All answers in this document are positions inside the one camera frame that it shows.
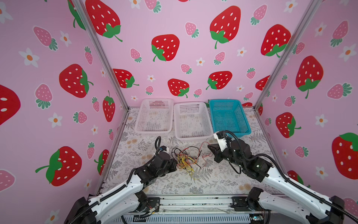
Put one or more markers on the right aluminium corner post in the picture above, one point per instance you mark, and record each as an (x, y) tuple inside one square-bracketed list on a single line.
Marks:
[(309, 13)]

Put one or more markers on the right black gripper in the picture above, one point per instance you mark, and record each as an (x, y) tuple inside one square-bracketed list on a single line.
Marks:
[(215, 147)]

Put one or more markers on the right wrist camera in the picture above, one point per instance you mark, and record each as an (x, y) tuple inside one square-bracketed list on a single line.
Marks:
[(220, 136)]

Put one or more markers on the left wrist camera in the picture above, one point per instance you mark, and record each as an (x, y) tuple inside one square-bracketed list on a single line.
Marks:
[(163, 149)]

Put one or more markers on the aluminium front rail frame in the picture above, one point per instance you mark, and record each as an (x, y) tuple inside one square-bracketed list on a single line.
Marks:
[(198, 210)]

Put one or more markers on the teal plastic basket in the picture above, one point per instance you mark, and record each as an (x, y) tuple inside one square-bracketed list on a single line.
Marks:
[(228, 114)]

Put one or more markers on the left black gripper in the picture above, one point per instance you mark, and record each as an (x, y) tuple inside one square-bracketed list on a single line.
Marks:
[(173, 165)]

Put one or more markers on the middle white plastic basket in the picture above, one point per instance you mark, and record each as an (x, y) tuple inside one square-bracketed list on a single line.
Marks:
[(192, 121)]

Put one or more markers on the white plastic basket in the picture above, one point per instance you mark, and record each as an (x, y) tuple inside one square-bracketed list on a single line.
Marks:
[(192, 121), (155, 117)]

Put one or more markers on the aluminium corner post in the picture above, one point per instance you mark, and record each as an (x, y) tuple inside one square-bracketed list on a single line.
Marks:
[(101, 20), (309, 13)]

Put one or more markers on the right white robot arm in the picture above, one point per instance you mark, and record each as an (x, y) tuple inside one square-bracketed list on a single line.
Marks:
[(301, 203)]

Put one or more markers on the left white plastic basket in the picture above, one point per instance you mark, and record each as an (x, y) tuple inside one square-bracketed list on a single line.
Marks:
[(155, 117)]

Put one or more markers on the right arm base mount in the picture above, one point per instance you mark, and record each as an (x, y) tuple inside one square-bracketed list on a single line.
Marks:
[(246, 204)]

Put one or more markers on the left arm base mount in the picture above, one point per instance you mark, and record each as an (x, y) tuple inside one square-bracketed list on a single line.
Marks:
[(150, 204)]

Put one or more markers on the left aluminium corner post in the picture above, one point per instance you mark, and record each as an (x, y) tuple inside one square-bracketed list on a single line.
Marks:
[(101, 20)]

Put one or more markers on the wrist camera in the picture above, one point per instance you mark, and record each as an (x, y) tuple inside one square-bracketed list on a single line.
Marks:
[(220, 136), (163, 149)]

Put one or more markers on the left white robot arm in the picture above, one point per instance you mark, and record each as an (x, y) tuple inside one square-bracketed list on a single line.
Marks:
[(124, 198)]

